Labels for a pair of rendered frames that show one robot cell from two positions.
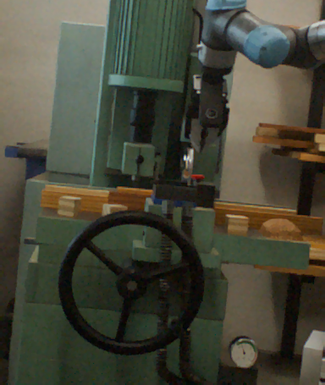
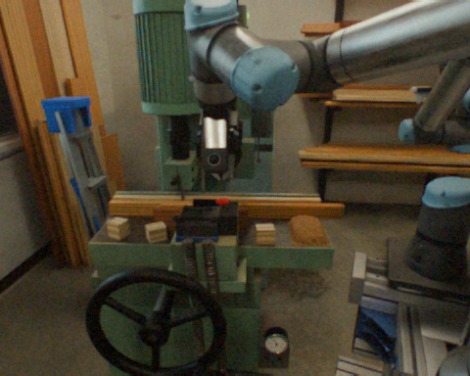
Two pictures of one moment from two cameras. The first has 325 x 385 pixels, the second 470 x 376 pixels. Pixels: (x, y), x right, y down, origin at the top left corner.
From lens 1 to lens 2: 124 cm
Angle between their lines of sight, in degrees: 18
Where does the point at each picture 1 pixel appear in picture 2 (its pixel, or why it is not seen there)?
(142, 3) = (151, 27)
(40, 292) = not seen: hidden behind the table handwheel
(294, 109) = not seen: hidden behind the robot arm
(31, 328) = (107, 321)
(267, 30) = (260, 56)
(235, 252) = (264, 259)
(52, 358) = (128, 338)
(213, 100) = (216, 141)
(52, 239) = (105, 259)
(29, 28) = not seen: hidden behind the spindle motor
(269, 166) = (308, 106)
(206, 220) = (228, 254)
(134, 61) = (155, 89)
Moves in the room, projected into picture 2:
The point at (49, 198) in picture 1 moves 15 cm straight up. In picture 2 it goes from (115, 208) to (108, 158)
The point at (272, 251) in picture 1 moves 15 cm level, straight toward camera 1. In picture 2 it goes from (299, 258) to (294, 298)
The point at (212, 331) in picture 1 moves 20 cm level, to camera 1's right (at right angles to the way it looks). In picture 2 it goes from (251, 316) to (328, 322)
